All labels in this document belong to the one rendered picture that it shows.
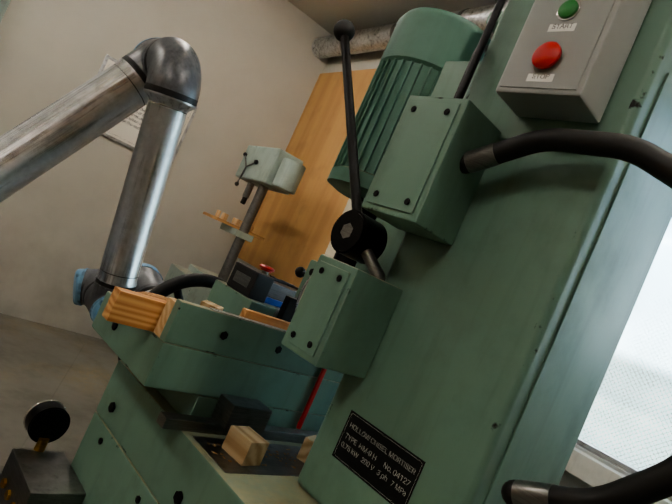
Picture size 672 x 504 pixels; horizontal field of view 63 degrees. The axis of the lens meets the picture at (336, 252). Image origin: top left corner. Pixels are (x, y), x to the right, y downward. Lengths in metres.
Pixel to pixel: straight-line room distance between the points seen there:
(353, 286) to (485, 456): 0.22
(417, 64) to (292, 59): 3.42
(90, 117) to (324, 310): 0.87
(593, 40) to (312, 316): 0.41
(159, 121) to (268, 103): 2.95
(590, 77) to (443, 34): 0.35
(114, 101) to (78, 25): 2.48
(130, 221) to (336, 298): 0.75
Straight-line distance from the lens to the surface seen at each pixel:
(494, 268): 0.63
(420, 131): 0.65
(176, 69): 1.27
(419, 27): 0.93
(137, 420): 0.86
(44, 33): 3.79
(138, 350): 0.77
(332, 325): 0.62
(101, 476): 0.92
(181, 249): 4.04
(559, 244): 0.61
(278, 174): 3.10
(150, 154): 1.27
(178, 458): 0.76
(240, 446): 0.74
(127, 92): 1.37
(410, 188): 0.62
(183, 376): 0.75
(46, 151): 1.36
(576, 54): 0.63
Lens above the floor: 1.07
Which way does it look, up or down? 2 degrees up
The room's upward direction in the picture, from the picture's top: 24 degrees clockwise
